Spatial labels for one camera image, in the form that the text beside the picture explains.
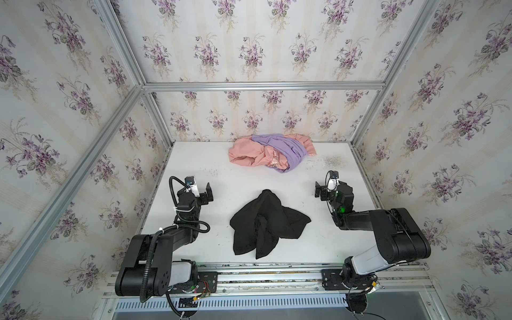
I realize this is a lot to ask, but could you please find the black cloth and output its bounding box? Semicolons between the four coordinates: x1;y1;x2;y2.
229;189;311;259

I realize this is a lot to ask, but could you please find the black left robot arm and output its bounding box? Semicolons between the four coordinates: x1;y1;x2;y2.
114;183;214;302

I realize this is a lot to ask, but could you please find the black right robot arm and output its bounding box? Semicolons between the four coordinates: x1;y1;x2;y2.
314;179;431;293

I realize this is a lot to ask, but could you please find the purple cloth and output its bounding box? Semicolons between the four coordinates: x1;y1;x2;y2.
251;134;317;173

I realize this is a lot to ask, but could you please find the pink cloth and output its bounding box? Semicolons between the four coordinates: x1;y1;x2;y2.
228;133;317;169

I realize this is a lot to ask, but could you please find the white perforated vent strip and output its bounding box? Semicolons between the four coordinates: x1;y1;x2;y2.
115;293;348;313

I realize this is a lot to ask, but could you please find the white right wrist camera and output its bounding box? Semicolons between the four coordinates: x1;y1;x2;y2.
326;170;339;191

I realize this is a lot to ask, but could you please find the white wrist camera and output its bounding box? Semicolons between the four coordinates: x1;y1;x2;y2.
185;176;199;197
326;170;339;191

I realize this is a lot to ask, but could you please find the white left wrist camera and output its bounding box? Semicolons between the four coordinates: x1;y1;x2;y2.
185;176;199;197

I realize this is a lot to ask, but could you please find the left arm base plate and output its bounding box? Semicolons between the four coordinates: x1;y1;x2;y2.
168;272;219;295

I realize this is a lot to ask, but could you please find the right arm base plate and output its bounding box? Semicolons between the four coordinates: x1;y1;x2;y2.
321;269;377;291

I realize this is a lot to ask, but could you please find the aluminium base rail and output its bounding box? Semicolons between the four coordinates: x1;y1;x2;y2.
101;261;437;299

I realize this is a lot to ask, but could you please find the aluminium cage frame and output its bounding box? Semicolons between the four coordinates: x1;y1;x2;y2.
1;1;439;299

